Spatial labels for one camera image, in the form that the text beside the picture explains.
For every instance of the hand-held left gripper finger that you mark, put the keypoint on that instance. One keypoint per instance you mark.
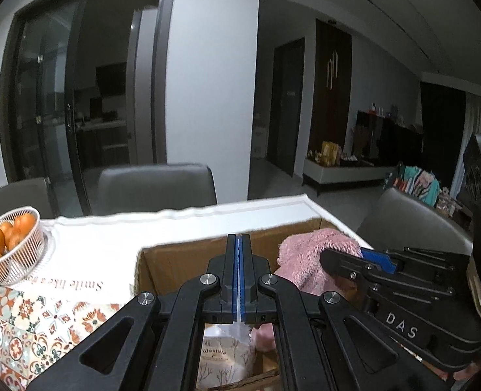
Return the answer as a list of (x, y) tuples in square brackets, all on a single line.
[(243, 277), (234, 277)]

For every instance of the white soft packet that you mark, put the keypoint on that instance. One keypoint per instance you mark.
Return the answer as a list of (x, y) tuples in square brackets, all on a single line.
[(224, 358)]

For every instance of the dark wooden wardrobe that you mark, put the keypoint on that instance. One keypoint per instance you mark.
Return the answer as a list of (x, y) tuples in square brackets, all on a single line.
[(332, 89)]

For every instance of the black television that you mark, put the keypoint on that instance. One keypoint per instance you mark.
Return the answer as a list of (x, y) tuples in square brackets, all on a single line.
[(395, 138)]

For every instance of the dark curtain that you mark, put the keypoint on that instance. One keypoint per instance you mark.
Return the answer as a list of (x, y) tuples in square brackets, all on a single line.
[(442, 130)]

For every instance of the dark sliding glass door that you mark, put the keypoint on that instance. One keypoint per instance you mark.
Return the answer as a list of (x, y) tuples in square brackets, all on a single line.
[(53, 89)]

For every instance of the white television cabinet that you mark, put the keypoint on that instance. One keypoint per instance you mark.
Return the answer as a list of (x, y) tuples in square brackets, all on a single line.
[(346, 175)]

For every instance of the white curtain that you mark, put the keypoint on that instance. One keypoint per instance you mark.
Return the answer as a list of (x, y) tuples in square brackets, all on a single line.
[(474, 114)]

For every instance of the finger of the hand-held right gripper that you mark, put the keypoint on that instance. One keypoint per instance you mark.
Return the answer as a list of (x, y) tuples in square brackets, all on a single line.
[(342, 264), (381, 261)]

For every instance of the pile of colourful clothes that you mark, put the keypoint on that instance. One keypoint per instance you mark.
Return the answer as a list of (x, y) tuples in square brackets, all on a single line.
[(415, 183)]

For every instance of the dark room door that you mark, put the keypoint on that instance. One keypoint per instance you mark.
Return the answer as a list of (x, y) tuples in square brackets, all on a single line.
[(285, 110)]

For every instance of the brown cardboard box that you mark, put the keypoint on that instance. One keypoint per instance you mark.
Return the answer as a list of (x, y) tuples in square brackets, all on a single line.
[(175, 269)]

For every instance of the patterned tablecloth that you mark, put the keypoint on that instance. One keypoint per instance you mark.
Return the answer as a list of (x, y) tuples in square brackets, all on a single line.
[(101, 244)]

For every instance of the grey dining chair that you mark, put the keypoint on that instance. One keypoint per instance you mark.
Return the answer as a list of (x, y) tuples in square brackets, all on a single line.
[(411, 220), (154, 187), (24, 197)]

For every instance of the gold gift boxes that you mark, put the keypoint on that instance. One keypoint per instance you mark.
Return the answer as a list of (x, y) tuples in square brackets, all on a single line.
[(330, 152)]

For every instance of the pink cloth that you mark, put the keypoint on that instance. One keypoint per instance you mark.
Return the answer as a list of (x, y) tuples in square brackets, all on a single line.
[(305, 256)]

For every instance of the fluffy pink headband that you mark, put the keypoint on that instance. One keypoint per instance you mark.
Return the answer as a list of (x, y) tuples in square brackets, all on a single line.
[(264, 336)]

